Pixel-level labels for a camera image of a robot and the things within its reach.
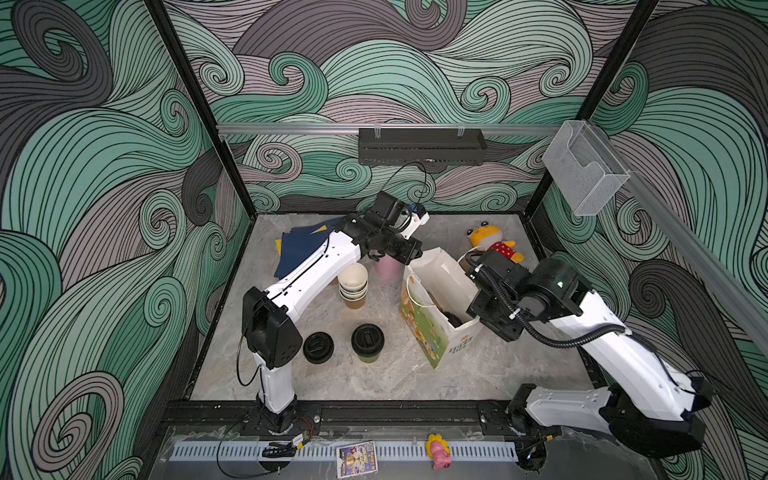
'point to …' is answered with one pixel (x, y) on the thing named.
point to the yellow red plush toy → (487, 236)
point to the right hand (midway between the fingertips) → (473, 320)
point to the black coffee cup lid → (367, 339)
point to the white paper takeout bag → (433, 306)
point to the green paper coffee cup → (369, 359)
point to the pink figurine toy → (438, 450)
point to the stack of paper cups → (353, 285)
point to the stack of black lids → (318, 347)
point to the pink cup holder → (389, 268)
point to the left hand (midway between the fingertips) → (423, 252)
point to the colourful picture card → (356, 459)
